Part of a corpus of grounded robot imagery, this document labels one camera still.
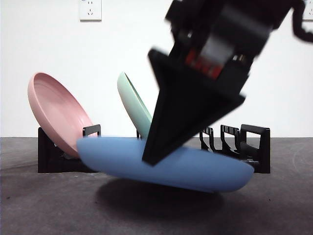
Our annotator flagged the white wall socket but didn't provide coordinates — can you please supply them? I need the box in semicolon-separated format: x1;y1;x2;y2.
79;0;102;21
302;0;313;22

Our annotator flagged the green round plate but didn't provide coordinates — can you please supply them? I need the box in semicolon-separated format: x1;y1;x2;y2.
116;71;154;140

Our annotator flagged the black plastic dish rack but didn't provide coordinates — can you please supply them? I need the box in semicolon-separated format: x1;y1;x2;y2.
38;124;271;174

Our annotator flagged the black cable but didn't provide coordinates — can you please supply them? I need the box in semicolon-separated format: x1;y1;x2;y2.
291;0;313;44

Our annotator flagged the pale grey camera box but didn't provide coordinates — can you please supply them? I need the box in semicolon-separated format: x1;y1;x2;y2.
199;4;272;71

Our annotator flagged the blue round plate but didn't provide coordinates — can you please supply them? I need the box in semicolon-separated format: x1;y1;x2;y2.
77;136;255;193

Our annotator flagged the pink round plate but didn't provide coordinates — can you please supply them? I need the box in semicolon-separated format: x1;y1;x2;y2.
27;72;95;159

